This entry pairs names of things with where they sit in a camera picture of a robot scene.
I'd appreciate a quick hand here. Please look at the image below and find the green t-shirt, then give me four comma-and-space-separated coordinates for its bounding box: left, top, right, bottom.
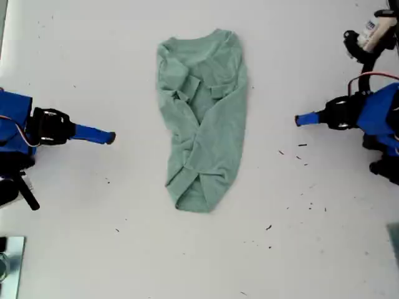
155, 28, 249, 214

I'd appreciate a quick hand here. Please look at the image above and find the red white servo wire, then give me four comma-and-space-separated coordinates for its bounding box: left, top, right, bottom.
348, 72, 399, 98
0, 115, 41, 148

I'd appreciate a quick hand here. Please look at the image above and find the black camera stalk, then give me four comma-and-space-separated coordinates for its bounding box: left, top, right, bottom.
18, 170, 41, 211
358, 59, 380, 94

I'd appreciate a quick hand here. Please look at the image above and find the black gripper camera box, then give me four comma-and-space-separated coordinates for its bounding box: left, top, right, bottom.
342, 9, 399, 65
0, 174, 34, 208

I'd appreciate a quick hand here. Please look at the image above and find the steel post plate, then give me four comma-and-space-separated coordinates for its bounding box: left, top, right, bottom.
0, 235, 27, 299

